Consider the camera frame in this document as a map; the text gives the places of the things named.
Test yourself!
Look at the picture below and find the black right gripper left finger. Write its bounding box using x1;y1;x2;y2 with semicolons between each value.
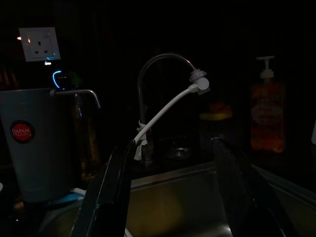
70;138;136;237

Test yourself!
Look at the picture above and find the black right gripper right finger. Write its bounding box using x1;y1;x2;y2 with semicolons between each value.
211;137;294;237

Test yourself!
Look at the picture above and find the white tie strip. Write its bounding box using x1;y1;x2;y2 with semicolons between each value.
134;120;149;161

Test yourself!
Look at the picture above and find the oil bottle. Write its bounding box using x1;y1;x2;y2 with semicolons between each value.
70;73;101;183

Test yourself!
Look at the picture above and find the stainless steel sink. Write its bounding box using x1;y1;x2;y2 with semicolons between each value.
37;160;316;237

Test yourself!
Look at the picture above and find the dark sponge holder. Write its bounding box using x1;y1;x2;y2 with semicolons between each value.
199;116;233;151

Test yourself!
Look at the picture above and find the grey water filter canister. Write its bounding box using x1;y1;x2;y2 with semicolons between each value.
0;88;75;203

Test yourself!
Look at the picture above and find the round chrome counter fitting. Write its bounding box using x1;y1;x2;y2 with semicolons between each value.
167;145;194;159

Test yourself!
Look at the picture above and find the orange peach soap bottle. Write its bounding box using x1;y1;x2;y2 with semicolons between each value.
250;55;287;154

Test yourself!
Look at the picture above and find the yellow sponge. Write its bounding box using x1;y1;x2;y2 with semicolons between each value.
199;112;233;119

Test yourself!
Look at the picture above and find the chrome filter tap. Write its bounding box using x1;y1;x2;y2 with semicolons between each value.
49;88;101;109

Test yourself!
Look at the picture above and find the chrome sink faucet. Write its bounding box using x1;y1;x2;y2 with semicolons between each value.
137;52;196;164

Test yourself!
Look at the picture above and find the white faucet diverter valve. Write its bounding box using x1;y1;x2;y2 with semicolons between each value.
189;69;211;96

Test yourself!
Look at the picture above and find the white hose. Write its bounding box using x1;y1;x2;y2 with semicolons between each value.
70;83;198;237

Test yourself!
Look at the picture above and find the white wall socket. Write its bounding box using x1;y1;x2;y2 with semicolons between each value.
18;27;61;63

